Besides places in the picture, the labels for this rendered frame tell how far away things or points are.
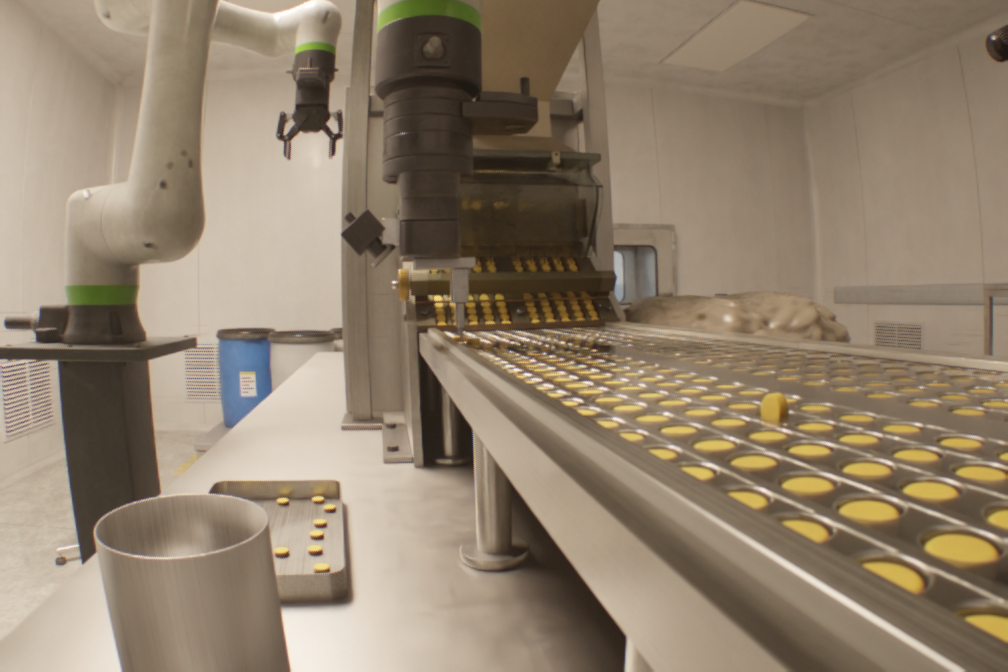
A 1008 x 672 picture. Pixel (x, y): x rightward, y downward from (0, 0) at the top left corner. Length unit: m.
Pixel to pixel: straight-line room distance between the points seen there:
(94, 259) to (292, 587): 0.70
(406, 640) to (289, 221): 4.15
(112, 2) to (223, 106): 3.64
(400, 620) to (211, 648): 0.14
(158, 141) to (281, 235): 3.55
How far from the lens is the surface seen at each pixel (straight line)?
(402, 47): 0.49
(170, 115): 0.90
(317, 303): 4.34
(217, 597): 0.26
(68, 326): 1.01
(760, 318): 0.55
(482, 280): 0.66
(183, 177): 0.88
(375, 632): 0.36
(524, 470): 0.17
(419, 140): 0.47
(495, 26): 0.77
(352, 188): 0.88
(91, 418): 1.01
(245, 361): 3.78
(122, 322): 0.99
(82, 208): 0.99
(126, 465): 1.00
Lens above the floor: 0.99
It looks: 2 degrees up
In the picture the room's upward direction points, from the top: 1 degrees counter-clockwise
